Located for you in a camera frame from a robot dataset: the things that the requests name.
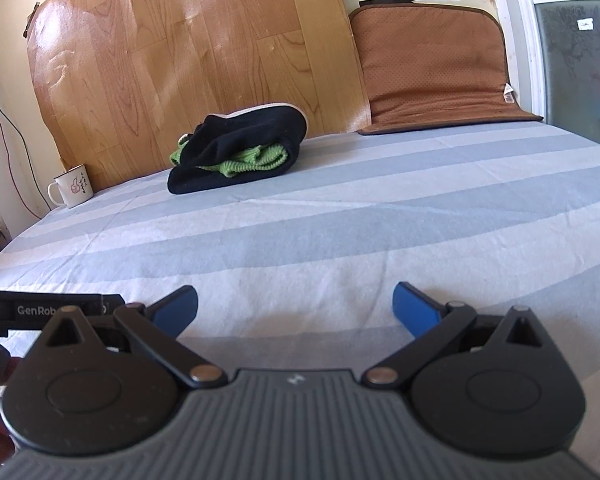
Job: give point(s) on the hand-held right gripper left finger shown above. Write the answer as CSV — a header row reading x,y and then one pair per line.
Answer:
x,y
176,310

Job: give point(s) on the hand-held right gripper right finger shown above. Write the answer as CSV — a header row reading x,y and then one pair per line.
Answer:
x,y
415,310

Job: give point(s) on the navy white green striped sweater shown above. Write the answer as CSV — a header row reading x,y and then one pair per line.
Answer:
x,y
240,152

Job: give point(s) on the blue white striped bed sheet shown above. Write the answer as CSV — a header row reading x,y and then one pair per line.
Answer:
x,y
330,220

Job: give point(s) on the white enamel mug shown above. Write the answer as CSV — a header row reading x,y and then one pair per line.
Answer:
x,y
72,187

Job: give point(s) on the white cushion label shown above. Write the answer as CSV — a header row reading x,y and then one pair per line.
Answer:
x,y
508,94

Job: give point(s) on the brown cushion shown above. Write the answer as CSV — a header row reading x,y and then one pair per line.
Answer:
x,y
430,65

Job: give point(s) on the wood pattern board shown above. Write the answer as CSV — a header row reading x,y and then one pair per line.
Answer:
x,y
180,60

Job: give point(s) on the frosted glass window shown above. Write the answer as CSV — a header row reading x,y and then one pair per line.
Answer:
x,y
580,45

